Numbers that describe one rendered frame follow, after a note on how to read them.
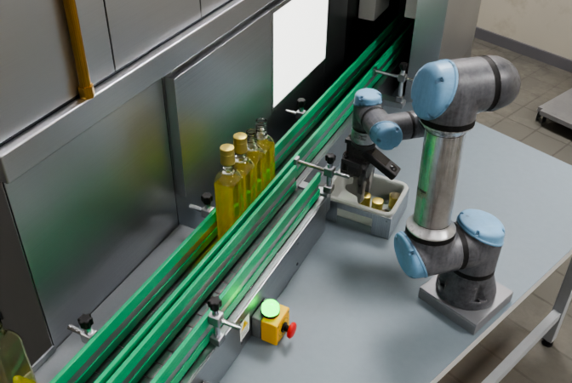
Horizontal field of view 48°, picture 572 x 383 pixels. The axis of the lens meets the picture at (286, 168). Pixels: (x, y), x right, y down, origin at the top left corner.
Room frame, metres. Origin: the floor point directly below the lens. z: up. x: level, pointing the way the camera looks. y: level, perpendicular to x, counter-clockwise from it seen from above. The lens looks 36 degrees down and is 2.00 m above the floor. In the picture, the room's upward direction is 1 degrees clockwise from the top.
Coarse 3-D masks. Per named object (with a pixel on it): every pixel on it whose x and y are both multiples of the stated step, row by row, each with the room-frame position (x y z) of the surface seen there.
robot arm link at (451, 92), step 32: (448, 64) 1.16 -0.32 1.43; (480, 64) 1.17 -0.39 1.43; (416, 96) 1.16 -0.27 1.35; (448, 96) 1.10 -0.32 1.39; (480, 96) 1.12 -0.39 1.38; (448, 128) 1.11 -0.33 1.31; (448, 160) 1.11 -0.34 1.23; (416, 192) 1.15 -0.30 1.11; (448, 192) 1.11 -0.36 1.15; (416, 224) 1.12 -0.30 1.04; (448, 224) 1.11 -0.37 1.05; (416, 256) 1.07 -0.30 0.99; (448, 256) 1.09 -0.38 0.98
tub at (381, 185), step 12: (336, 180) 1.57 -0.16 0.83; (348, 180) 1.62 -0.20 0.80; (372, 180) 1.58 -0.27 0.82; (384, 180) 1.57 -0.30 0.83; (396, 180) 1.56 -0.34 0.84; (336, 192) 1.56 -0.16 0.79; (348, 192) 1.59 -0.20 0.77; (372, 192) 1.58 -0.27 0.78; (384, 192) 1.56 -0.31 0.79; (348, 204) 1.45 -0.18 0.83; (360, 204) 1.44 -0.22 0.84; (384, 204) 1.53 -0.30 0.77; (396, 204) 1.44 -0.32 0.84
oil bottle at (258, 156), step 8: (248, 152) 1.34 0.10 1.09; (256, 152) 1.34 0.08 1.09; (264, 152) 1.36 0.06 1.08; (256, 160) 1.32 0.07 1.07; (264, 160) 1.36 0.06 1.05; (256, 168) 1.32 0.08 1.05; (264, 168) 1.36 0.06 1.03; (256, 176) 1.32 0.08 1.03; (264, 176) 1.35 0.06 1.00; (256, 184) 1.32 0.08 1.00; (264, 184) 1.35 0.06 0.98; (256, 192) 1.32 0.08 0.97
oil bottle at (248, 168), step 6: (240, 162) 1.29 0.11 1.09; (246, 162) 1.29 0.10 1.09; (252, 162) 1.31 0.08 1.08; (234, 168) 1.28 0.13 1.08; (240, 168) 1.28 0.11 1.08; (246, 168) 1.28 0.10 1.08; (252, 168) 1.30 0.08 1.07; (246, 174) 1.27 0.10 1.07; (252, 174) 1.30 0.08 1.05; (246, 180) 1.27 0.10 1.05; (252, 180) 1.30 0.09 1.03; (246, 186) 1.27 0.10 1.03; (252, 186) 1.30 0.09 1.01; (246, 192) 1.27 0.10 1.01; (252, 192) 1.29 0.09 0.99; (246, 198) 1.27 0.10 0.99; (252, 198) 1.29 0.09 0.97; (246, 204) 1.27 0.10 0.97
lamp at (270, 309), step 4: (268, 300) 1.05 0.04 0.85; (272, 300) 1.05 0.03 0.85; (264, 304) 1.04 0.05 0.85; (268, 304) 1.04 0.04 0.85; (272, 304) 1.04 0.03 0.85; (276, 304) 1.04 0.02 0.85; (264, 308) 1.03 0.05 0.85; (268, 308) 1.03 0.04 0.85; (272, 308) 1.03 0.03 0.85; (276, 308) 1.03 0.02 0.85; (264, 312) 1.03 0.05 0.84; (268, 312) 1.02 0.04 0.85; (272, 312) 1.02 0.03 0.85; (276, 312) 1.03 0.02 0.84; (264, 316) 1.03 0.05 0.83; (268, 316) 1.02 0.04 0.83; (272, 316) 1.02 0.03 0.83; (276, 316) 1.03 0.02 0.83
